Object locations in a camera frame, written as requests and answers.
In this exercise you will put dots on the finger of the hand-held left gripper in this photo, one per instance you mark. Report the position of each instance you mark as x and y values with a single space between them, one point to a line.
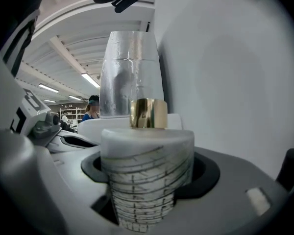
71 148
76 134

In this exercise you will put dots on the person's black striped clothing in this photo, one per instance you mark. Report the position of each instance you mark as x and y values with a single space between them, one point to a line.
14 33

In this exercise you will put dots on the white storage shelf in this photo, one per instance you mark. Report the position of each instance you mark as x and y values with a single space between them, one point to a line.
73 115

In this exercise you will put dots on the long ceiling light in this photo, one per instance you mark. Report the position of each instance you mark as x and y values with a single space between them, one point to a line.
90 80
74 98
49 88

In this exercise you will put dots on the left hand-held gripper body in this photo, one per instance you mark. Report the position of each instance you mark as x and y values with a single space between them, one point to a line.
31 111

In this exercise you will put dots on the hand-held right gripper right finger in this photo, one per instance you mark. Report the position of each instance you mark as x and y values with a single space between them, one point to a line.
223 204

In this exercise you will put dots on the silver foil duct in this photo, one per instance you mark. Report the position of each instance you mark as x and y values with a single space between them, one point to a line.
129 75

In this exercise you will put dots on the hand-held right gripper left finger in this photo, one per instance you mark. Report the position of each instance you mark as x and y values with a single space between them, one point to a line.
78 180

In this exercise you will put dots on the black faucet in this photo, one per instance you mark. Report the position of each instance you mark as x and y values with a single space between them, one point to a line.
291 168

